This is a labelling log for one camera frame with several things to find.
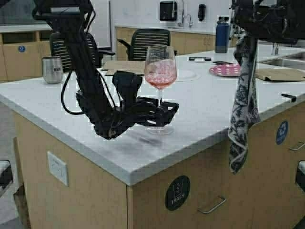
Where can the small black clip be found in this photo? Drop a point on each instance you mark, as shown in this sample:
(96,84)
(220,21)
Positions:
(291,98)

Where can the white island power outlet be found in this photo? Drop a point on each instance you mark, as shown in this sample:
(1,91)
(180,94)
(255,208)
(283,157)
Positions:
(58,168)

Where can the white round plate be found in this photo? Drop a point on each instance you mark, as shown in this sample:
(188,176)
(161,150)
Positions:
(186,75)

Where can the brown cardboard sheet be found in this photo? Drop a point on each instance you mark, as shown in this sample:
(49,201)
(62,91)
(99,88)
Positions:
(280,75)

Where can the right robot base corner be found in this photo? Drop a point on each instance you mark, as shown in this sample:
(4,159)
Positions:
(300,175)

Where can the black paper towel dispenser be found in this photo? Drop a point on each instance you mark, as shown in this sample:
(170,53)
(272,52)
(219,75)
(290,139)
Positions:
(168,10)

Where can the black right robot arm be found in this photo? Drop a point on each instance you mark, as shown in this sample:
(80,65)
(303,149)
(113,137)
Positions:
(282,22)

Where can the pink polka dot plate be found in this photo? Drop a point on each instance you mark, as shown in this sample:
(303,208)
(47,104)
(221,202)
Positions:
(226,70)

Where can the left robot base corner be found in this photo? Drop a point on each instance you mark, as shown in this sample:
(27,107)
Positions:
(6,176)

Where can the black wall soap dispenser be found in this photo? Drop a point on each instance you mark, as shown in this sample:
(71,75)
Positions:
(201,12)

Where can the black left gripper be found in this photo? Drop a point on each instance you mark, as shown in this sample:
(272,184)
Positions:
(133,108)

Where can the steel trash drawer handle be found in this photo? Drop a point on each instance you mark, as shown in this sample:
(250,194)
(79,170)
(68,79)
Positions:
(212,205)

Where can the blue recycle sticker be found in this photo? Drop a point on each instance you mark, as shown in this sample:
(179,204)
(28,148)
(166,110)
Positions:
(282,132)

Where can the blue water bottle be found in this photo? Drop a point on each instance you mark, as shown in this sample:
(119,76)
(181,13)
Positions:
(222,35)

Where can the black white patterned cloth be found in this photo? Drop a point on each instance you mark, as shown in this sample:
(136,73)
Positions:
(245,110)

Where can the island steel sink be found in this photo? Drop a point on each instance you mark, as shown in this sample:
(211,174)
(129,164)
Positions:
(294,61)

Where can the steel tumbler cup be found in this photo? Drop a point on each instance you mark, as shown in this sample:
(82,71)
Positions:
(52,70)

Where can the wine glass with pink liquid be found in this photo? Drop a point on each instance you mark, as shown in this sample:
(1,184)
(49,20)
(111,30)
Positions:
(160,72)

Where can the black trash sticker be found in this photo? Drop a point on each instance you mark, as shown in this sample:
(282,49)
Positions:
(177,193)

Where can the wooden kitchen island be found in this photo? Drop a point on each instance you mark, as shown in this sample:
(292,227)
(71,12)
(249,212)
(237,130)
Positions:
(121,184)

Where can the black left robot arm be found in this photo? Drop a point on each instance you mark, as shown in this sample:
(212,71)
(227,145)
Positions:
(71,19)

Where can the black mesh office chair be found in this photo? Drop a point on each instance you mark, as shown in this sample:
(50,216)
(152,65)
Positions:
(59,48)

